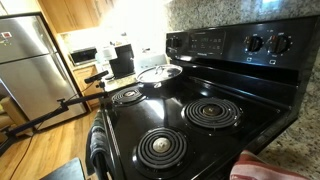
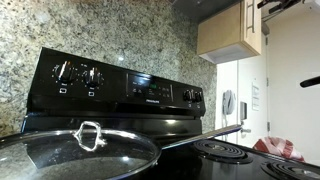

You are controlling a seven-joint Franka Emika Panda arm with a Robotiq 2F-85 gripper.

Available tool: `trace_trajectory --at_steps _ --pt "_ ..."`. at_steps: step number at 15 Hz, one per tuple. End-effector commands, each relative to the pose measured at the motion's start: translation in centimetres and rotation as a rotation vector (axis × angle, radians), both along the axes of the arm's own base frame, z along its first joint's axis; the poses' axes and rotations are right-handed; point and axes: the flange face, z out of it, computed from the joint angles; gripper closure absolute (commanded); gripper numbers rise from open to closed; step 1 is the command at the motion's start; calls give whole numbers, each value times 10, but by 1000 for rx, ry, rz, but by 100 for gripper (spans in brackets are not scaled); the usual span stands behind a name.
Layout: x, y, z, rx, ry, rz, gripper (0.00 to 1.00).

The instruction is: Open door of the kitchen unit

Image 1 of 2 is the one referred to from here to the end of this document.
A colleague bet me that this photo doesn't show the steel frying pan with lid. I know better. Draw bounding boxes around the steel frying pan with lid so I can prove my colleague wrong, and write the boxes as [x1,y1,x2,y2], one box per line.
[137,64,183,88]

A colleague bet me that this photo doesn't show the white toaster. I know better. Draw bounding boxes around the white toaster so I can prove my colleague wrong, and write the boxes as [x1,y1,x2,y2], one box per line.
[134,54,167,73]

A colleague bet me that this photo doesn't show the black coffee maker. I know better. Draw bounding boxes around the black coffee maker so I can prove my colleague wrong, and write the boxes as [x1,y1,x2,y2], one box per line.
[110,44,134,79]

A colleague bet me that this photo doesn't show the near right coil burner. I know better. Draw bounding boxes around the near right coil burner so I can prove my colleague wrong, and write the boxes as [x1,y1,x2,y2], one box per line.
[181,98,242,130]

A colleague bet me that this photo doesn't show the near left coil burner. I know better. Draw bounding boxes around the near left coil burner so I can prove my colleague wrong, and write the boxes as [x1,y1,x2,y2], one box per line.
[132,128,190,179]

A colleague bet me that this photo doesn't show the black electric stove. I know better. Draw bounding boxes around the black electric stove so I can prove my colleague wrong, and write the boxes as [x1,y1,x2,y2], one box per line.
[87,16,319,180]

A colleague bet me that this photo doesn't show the silver microwave oven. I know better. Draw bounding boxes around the silver microwave oven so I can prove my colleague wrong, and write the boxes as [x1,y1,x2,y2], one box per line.
[70,47,97,66]

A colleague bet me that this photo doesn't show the red white striped cloth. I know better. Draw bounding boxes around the red white striped cloth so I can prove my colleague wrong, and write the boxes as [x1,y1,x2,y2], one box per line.
[229,150,309,180]

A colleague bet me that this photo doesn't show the wooden upper cabinets far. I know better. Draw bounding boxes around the wooden upper cabinets far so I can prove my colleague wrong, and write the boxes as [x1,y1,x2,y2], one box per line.
[38,0,114,33]

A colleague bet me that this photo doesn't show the stainless steel refrigerator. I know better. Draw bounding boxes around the stainless steel refrigerator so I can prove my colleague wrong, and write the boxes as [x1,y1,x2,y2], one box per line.
[0,13,80,120]

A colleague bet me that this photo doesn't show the black camera on stand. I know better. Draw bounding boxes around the black camera on stand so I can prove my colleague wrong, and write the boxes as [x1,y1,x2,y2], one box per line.
[84,70,109,84]

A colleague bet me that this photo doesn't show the grey towel on oven handle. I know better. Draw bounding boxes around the grey towel on oven handle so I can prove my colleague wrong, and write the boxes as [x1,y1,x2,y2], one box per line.
[85,111,108,180]

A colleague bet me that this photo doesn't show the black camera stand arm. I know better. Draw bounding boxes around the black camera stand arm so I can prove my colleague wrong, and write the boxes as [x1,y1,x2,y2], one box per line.
[0,81,108,155]

